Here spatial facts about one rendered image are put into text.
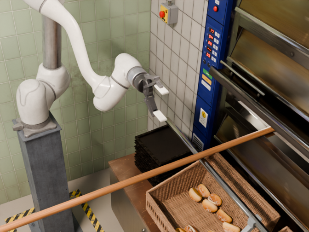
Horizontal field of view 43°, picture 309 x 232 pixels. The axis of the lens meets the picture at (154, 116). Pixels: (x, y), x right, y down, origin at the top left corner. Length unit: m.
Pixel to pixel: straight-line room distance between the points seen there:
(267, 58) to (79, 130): 1.65
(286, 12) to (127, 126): 1.84
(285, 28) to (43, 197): 1.72
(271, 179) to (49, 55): 1.32
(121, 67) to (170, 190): 0.90
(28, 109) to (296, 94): 1.34
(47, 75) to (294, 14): 1.31
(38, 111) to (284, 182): 1.32
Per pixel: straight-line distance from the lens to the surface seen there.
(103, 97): 1.82
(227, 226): 2.29
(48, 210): 1.62
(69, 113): 2.93
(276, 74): 1.85
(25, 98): 2.17
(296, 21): 1.72
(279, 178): 2.06
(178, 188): 2.41
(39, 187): 2.53
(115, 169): 2.60
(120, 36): 2.76
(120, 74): 1.79
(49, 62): 2.24
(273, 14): 1.80
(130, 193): 2.47
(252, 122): 2.10
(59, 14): 1.86
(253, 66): 1.94
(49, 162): 2.42
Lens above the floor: 2.44
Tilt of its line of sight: 38 degrees down
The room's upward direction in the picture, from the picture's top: 2 degrees clockwise
